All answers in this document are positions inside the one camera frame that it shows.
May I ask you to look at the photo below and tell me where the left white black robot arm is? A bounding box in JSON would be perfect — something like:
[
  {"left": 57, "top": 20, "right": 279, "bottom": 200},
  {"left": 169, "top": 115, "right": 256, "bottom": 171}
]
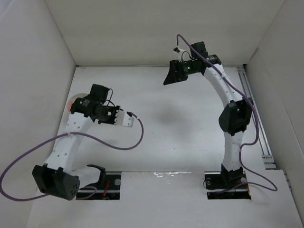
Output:
[{"left": 32, "top": 84, "right": 116, "bottom": 200}]

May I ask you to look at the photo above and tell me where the white round divided container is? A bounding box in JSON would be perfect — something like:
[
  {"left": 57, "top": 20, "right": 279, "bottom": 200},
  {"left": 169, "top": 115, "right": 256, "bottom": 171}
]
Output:
[{"left": 66, "top": 93, "right": 90, "bottom": 114}]

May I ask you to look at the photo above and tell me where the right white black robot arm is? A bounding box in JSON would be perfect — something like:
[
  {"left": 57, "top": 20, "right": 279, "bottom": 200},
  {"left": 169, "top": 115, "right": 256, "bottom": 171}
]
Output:
[{"left": 163, "top": 42, "right": 251, "bottom": 190}]

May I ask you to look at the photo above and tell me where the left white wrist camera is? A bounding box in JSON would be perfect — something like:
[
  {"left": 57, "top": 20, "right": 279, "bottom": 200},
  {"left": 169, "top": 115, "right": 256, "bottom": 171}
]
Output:
[{"left": 114, "top": 110, "right": 134, "bottom": 127}]

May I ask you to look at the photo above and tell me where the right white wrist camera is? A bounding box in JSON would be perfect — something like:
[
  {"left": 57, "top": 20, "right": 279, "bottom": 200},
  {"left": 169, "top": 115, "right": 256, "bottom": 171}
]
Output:
[{"left": 173, "top": 47, "right": 186, "bottom": 62}]

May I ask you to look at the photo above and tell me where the right aluminium rail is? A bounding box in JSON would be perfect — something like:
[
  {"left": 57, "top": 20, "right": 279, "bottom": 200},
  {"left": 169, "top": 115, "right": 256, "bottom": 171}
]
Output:
[{"left": 237, "top": 66, "right": 277, "bottom": 170}]

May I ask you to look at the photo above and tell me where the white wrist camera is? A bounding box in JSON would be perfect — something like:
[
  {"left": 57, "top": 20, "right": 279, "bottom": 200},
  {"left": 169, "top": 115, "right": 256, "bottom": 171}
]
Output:
[
  {"left": 114, "top": 110, "right": 134, "bottom": 127},
  {"left": 173, "top": 47, "right": 186, "bottom": 62}
]

